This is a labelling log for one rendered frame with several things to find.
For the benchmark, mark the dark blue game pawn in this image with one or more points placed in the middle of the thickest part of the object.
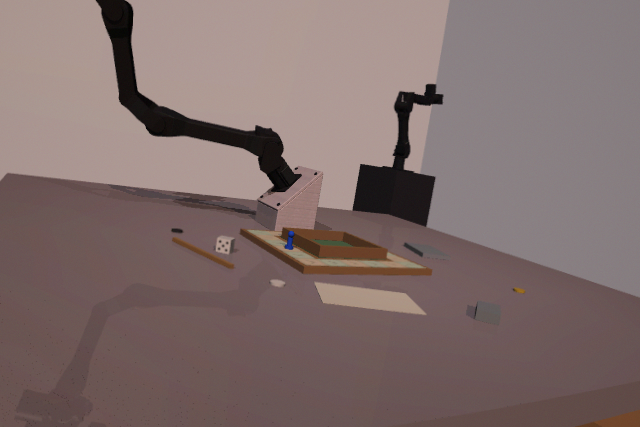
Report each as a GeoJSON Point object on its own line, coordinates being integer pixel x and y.
{"type": "Point", "coordinates": [290, 240]}

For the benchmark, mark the brown wooden stick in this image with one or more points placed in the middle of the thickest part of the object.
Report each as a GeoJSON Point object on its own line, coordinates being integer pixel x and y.
{"type": "Point", "coordinates": [203, 252]}

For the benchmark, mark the white die with black pips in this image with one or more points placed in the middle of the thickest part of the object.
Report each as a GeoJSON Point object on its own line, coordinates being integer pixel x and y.
{"type": "Point", "coordinates": [225, 245]}

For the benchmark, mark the beige square ring with arrows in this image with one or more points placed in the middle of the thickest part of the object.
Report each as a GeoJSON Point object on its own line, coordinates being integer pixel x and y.
{"type": "Point", "coordinates": [333, 244]}

